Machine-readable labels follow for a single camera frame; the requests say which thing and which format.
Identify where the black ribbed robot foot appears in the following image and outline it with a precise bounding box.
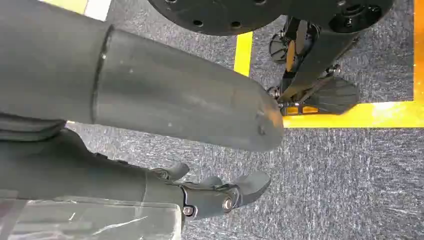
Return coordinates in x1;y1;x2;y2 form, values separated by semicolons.
268;31;290;65
279;76;361;117

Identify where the ribbed grey right arm sleeve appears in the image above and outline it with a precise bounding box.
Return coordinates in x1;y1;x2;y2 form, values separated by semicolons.
0;112;68;143

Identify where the white floor tape strip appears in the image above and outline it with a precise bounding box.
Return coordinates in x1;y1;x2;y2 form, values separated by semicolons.
83;0;113;23

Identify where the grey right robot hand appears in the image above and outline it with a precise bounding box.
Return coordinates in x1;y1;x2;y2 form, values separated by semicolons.
0;0;285;222

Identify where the yellow floor tape corner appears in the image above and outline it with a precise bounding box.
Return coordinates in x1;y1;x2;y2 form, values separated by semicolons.
282;0;424;129

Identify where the yellow floor tape strip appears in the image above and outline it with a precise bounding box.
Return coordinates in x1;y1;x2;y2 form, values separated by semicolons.
39;0;89;16
233;31;254;78

